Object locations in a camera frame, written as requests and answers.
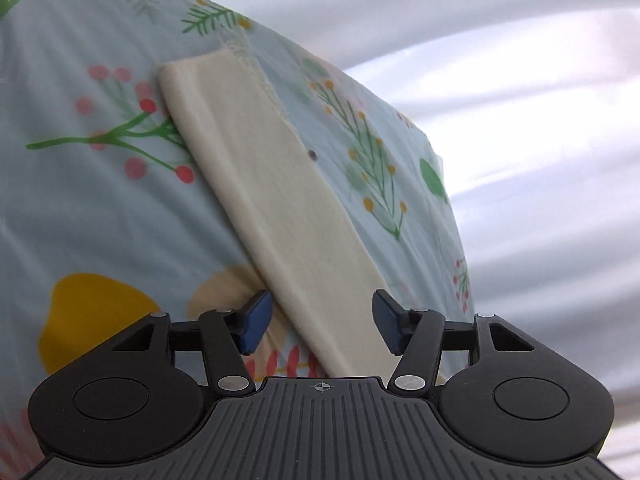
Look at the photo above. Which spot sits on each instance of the cream knit garment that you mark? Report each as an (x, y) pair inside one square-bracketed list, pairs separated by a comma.
[(280, 200)]

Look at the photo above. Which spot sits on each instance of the floral printed light-blue tablecloth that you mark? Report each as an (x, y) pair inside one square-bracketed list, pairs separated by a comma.
[(75, 200)]

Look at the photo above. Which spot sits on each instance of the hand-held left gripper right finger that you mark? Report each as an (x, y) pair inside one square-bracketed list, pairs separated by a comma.
[(386, 320)]

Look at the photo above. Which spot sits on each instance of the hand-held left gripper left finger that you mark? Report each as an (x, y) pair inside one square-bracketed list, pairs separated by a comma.
[(256, 322)]

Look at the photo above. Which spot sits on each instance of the white curtain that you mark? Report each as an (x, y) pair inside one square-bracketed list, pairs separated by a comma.
[(550, 110)]

